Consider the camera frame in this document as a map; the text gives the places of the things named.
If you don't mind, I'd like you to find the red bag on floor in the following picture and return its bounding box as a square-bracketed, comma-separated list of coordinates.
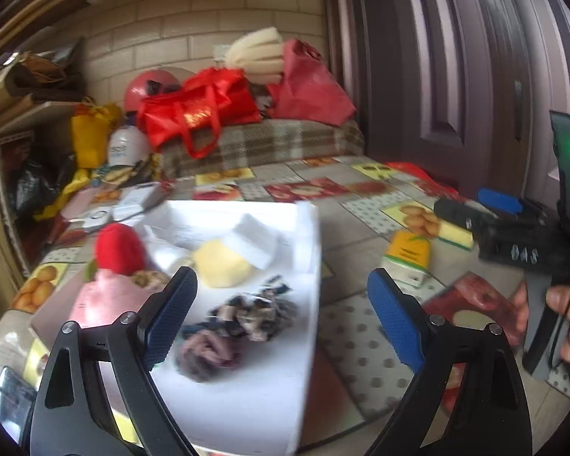
[385, 161, 460, 200]

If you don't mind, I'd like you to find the red helmet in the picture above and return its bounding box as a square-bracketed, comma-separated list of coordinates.
[123, 69, 181, 112]

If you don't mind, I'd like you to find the red plastic bag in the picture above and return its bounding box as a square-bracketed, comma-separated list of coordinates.
[268, 39, 356, 127]

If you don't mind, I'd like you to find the white power bank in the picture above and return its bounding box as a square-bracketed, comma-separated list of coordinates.
[112, 182, 168, 221]

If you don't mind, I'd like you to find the fruit print tablecloth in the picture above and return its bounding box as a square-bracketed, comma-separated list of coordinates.
[0, 153, 570, 456]

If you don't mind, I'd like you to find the white wireless charger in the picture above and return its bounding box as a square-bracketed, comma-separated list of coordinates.
[68, 206, 113, 234]

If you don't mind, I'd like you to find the red tote bag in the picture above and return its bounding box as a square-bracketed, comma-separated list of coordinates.
[136, 68, 261, 160]

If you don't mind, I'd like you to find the cream foam roll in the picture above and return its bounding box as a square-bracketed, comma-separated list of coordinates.
[224, 27, 285, 86]

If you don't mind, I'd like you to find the yellow green scrub sponge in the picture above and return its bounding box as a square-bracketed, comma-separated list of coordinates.
[437, 219, 475, 250]

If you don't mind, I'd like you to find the white helmet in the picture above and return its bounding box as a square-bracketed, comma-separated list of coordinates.
[108, 125, 152, 167]

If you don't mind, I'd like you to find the yellow tissue pack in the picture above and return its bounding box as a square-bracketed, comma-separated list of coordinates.
[382, 230, 431, 288]

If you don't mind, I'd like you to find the pink fluffy plush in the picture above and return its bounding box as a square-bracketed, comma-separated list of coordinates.
[69, 269, 169, 328]

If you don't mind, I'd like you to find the white cardboard tray box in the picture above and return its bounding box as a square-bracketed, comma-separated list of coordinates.
[30, 198, 322, 454]

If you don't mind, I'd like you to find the plaid blanket cushion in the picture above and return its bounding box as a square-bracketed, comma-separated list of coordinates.
[159, 119, 364, 178]

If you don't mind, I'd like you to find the yellow shopping bag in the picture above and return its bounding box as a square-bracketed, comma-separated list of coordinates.
[71, 98, 123, 169]

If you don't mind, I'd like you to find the wall socket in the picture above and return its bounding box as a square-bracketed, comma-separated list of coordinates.
[213, 44, 230, 62]

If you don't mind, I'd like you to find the grey pink braided rope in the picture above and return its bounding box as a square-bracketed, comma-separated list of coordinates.
[174, 324, 246, 383]

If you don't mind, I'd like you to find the red plush apple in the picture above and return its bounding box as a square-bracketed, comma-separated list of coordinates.
[95, 222, 147, 276]

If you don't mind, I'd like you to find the brown wooden door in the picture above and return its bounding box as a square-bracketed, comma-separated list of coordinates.
[324, 0, 570, 206]

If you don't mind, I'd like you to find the black plastic bag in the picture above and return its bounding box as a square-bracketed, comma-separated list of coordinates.
[10, 155, 77, 217]

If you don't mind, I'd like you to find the black white patterned cloth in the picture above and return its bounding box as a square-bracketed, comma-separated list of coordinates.
[207, 275, 298, 343]

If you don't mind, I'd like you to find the pink tissue pack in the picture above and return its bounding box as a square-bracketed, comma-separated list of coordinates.
[29, 269, 86, 349]

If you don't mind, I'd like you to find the yellow round sponge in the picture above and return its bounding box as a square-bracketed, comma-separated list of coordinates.
[192, 239, 254, 288]

